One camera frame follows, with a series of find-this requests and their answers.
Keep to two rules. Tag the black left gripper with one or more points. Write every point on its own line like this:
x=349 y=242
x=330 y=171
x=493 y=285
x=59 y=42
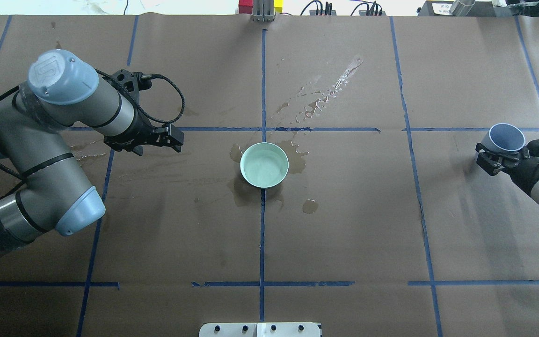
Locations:
x=141 y=134

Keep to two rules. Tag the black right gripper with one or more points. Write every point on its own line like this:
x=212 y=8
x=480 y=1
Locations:
x=525 y=170

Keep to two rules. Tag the light blue cup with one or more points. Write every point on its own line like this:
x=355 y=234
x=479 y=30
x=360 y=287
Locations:
x=501 y=139

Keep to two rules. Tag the mint green bowl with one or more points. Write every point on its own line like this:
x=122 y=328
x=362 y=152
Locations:
x=264 y=165

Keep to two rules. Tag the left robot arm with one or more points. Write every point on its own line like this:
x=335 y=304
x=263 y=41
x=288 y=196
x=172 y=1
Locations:
x=53 y=192

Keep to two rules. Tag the red blue yellow blocks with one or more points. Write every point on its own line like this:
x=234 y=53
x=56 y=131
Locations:
x=246 y=6

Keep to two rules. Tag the metal cylinder weight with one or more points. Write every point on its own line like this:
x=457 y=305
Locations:
x=461 y=8

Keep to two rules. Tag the black power connector strip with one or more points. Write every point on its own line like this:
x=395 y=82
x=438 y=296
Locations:
x=340 y=7

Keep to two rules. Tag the aluminium frame post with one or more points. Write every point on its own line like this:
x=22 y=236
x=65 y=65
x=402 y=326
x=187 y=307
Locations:
x=263 y=11

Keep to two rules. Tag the white pedestal column base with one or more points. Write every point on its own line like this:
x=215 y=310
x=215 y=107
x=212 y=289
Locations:
x=261 y=329

